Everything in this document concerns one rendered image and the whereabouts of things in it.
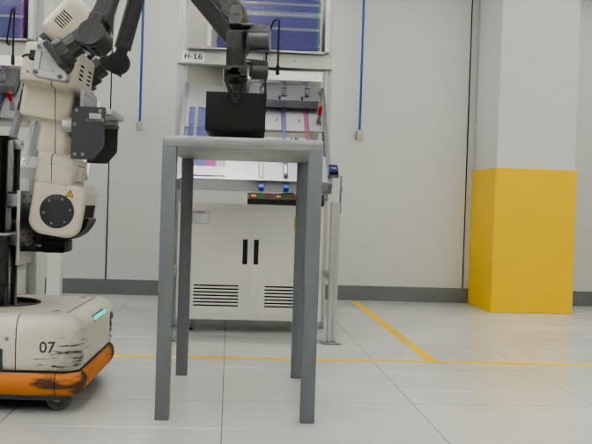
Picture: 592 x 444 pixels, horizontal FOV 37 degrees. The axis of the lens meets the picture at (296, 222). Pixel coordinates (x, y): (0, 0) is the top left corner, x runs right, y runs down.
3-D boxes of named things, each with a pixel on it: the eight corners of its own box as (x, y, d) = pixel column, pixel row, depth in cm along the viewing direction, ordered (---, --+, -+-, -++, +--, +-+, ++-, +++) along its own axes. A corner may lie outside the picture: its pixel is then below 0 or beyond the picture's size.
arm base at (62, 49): (50, 48, 263) (40, 41, 251) (72, 33, 264) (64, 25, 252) (67, 72, 264) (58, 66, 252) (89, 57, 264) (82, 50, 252)
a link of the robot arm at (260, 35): (234, 17, 260) (229, 4, 251) (273, 17, 259) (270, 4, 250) (232, 55, 258) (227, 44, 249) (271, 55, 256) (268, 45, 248)
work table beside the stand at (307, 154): (153, 420, 247) (162, 135, 246) (176, 373, 317) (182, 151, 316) (314, 424, 249) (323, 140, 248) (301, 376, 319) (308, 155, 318)
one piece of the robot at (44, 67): (31, 75, 255) (37, 36, 254) (35, 77, 260) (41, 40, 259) (65, 81, 255) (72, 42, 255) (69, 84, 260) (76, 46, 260)
